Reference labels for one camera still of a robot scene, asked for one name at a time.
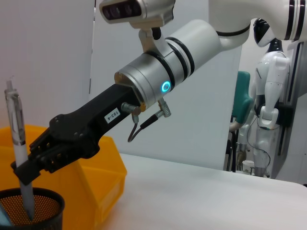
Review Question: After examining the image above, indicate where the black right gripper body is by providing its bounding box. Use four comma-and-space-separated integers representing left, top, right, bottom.
48, 83, 142, 160

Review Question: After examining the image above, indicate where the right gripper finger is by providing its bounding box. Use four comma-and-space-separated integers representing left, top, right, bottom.
29, 127, 72, 160
11, 141, 83, 185

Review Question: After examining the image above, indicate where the white grey ballpoint pen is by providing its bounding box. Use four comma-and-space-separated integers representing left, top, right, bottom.
4, 76, 36, 221

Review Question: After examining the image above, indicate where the black mesh pen holder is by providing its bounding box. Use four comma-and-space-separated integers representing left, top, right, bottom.
0, 187, 66, 230

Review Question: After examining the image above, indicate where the yellow plastic storage bin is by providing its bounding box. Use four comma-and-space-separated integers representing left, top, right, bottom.
0, 124, 128, 228

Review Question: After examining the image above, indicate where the teal chair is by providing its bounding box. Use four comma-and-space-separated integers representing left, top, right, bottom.
229, 70, 255, 132

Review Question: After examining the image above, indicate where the white cup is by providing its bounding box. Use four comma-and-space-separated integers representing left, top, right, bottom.
241, 160, 256, 174

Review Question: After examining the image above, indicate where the grey robot support stand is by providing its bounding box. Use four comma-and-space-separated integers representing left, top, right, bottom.
273, 40, 307, 180

